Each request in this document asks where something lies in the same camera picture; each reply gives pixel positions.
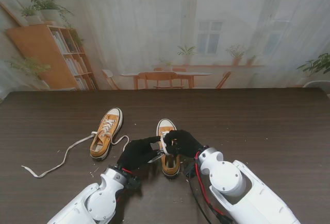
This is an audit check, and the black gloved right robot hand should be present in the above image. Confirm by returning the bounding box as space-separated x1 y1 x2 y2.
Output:
163 129 207 159

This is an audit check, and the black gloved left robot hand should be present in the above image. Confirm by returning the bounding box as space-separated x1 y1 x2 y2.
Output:
117 136 161 172

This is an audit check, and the yellow canvas sneaker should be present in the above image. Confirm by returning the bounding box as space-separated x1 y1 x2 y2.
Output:
89 107 124 161
156 118 181 179

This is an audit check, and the printed room scene backdrop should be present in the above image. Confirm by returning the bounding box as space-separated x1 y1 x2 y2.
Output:
0 0 330 91

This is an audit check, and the red cable on left arm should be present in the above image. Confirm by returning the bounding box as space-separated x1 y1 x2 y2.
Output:
115 167 135 204

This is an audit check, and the red cable on arm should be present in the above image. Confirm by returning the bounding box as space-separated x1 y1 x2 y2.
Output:
115 167 135 204
194 151 225 217

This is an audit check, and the red cable on right arm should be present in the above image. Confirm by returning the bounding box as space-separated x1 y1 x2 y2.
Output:
194 151 225 217

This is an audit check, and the black cable on table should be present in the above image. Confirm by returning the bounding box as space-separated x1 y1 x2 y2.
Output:
188 177 212 224

